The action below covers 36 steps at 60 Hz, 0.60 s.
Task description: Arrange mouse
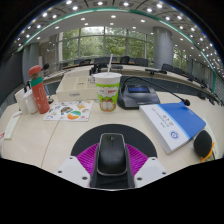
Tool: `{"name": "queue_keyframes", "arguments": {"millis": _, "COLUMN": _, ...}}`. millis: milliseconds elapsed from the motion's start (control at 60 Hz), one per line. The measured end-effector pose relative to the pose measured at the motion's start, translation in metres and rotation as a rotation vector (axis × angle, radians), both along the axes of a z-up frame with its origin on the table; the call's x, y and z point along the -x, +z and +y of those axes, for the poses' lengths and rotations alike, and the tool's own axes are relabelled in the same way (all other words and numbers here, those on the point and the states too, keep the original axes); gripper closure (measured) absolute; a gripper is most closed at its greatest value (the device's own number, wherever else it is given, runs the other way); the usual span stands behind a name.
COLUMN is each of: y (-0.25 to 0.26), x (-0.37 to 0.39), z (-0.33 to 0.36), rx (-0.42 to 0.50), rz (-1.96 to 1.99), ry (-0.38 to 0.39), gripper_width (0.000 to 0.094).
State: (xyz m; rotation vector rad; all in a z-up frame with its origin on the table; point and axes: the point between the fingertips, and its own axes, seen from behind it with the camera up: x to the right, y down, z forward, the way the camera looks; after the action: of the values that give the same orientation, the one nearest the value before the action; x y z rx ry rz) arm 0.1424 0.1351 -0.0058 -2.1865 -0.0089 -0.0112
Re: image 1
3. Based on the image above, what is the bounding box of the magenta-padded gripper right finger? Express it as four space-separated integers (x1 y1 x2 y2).
125 143 168 189

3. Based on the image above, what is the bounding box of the black computer mouse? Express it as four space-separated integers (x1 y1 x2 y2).
96 132 129 177

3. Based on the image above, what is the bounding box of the long curved conference desk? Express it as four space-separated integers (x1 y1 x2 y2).
43 64 214 98

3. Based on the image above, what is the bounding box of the red drink bottle green band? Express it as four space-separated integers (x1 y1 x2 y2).
28 65 51 115

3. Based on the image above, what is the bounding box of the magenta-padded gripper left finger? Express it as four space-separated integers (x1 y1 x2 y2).
54 143 101 189

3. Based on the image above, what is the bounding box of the white lidded mug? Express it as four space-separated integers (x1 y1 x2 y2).
22 88 39 115

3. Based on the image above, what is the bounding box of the white desk organiser box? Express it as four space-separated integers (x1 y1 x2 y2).
55 70 99 103

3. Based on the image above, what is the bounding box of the green printed cup with straw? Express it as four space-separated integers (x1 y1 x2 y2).
92 53 123 113

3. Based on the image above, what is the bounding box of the group of ceiling lights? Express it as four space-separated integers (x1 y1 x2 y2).
14 0 221 73

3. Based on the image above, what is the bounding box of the black mouse pad with wrist rest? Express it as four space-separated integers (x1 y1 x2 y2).
70 123 158 159

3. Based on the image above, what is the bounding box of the blue and white book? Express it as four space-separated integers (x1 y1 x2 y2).
138 101 207 155

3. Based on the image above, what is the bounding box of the colourful sticker sheet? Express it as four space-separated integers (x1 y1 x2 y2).
43 99 94 123

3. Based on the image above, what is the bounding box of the group of black office chairs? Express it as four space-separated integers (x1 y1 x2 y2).
59 54 221 104

